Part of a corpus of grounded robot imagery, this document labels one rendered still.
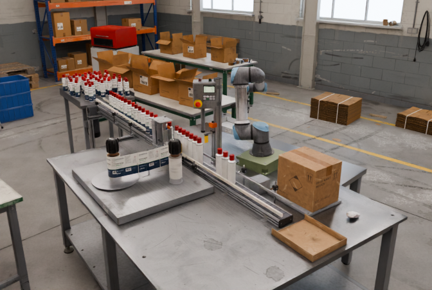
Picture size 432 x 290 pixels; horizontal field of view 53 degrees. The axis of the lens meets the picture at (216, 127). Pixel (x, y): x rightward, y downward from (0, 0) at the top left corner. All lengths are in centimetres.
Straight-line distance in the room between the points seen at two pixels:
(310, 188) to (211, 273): 81
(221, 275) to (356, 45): 667
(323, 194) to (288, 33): 669
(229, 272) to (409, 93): 632
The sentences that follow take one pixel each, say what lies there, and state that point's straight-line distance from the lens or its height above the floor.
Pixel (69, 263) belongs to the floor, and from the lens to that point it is 379.
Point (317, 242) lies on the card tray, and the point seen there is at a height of 83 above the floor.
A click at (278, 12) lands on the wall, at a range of 922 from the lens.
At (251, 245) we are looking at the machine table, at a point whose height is 83.
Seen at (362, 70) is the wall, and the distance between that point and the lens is 835.
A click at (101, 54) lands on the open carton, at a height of 110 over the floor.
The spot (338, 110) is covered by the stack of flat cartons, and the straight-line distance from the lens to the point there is 686.
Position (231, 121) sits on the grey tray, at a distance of 376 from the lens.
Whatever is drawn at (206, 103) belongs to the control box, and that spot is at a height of 133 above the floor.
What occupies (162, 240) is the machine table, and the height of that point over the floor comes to 83.
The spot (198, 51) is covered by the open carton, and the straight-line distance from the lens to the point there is 762.
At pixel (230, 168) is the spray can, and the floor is 100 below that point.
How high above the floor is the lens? 218
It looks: 20 degrees down
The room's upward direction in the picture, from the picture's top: straight up
